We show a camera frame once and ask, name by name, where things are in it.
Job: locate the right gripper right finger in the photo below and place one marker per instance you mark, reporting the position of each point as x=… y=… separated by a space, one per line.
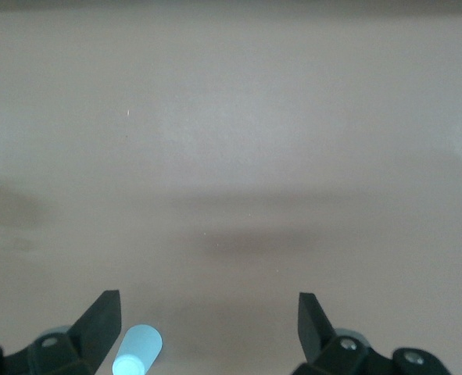
x=318 y=336

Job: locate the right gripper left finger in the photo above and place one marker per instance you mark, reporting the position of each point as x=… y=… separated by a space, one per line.
x=97 y=332

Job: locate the light blue plastic cup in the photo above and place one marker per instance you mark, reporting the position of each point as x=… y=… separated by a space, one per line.
x=138 y=349

